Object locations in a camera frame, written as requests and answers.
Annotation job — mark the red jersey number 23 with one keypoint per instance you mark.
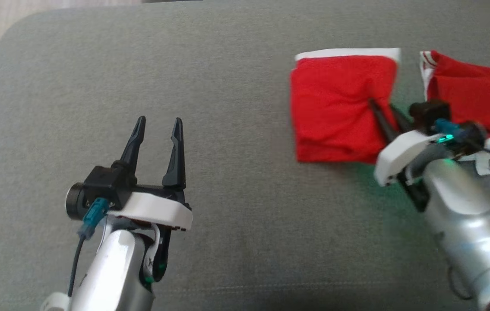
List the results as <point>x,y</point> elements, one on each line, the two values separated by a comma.
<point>478,95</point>

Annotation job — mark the red shorts white stripe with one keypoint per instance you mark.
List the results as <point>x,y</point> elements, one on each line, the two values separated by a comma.
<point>335,112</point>

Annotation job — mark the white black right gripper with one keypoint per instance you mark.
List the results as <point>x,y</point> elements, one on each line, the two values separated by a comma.
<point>393,157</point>

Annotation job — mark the yellow and grey sofa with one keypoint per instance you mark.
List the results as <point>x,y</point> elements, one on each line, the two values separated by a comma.
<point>236,86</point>

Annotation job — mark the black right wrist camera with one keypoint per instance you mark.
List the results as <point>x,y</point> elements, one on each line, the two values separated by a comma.
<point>428,112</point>

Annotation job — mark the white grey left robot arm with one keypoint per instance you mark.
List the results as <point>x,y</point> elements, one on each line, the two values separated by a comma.
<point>111,268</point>

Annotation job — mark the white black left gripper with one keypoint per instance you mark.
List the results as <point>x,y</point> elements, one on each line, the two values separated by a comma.
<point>158,209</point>

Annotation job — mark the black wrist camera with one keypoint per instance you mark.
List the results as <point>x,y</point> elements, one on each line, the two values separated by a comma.
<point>428,112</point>
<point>98,185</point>

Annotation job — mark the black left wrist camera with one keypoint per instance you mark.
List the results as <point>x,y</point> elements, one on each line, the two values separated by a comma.
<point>98,185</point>

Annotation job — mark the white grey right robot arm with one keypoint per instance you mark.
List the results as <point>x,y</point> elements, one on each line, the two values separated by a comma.
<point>473,233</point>

